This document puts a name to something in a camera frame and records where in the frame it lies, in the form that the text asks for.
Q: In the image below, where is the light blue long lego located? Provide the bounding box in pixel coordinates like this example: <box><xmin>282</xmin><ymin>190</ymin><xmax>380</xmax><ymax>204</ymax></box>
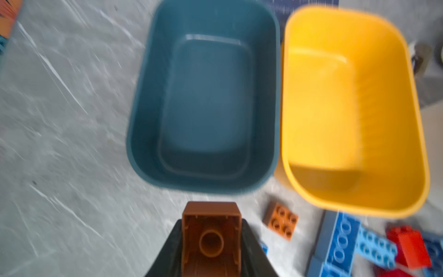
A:
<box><xmin>259</xmin><ymin>241</ymin><xmax>268</xmax><ymax>255</ymax></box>

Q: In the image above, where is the brown lego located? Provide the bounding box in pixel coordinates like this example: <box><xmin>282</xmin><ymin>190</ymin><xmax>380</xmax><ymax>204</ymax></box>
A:
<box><xmin>181</xmin><ymin>202</ymin><xmax>242</xmax><ymax>277</ymax></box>
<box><xmin>263</xmin><ymin>201</ymin><xmax>299</xmax><ymax>241</ymax></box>

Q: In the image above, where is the yellow plastic bin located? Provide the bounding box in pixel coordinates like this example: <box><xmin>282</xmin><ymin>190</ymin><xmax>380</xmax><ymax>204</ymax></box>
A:
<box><xmin>280</xmin><ymin>5</ymin><xmax>430</xmax><ymax>218</ymax></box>

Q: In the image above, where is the blue lego right upright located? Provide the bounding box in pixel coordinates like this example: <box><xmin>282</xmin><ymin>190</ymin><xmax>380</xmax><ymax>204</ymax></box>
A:
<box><xmin>422</xmin><ymin>232</ymin><xmax>443</xmax><ymax>277</ymax></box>

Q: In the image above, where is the blue long lego upper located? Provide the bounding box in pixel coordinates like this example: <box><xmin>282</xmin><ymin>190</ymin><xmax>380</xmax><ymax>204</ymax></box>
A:
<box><xmin>314</xmin><ymin>211</ymin><xmax>361</xmax><ymax>277</ymax></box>

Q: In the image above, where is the light blue lego right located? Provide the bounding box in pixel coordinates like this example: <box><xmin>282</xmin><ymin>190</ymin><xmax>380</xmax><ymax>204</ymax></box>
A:
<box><xmin>355</xmin><ymin>226</ymin><xmax>398</xmax><ymax>270</ymax></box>

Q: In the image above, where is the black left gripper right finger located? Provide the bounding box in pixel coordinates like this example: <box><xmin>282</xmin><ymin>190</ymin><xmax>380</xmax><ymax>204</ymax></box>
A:
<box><xmin>241</xmin><ymin>219</ymin><xmax>278</xmax><ymax>277</ymax></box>

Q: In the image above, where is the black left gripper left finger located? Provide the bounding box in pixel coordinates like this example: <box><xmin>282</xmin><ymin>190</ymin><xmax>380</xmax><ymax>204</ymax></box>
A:
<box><xmin>145</xmin><ymin>219</ymin><xmax>182</xmax><ymax>277</ymax></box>

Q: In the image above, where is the teal plastic bin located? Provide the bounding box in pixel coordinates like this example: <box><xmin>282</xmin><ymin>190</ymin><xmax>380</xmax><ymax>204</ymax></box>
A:
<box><xmin>126</xmin><ymin>1</ymin><xmax>280</xmax><ymax>194</ymax></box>

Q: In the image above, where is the blue lego long lower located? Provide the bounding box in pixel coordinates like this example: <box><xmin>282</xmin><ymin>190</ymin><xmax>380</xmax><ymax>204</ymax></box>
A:
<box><xmin>306</xmin><ymin>256</ymin><xmax>350</xmax><ymax>277</ymax></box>

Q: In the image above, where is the red lego upper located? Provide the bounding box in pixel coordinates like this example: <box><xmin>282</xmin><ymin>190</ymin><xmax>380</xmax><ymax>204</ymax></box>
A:
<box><xmin>386</xmin><ymin>226</ymin><xmax>431</xmax><ymax>270</ymax></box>

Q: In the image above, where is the small grey clip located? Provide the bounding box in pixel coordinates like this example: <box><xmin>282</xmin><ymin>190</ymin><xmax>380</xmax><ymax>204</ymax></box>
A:
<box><xmin>408</xmin><ymin>40</ymin><xmax>433</xmax><ymax>77</ymax></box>

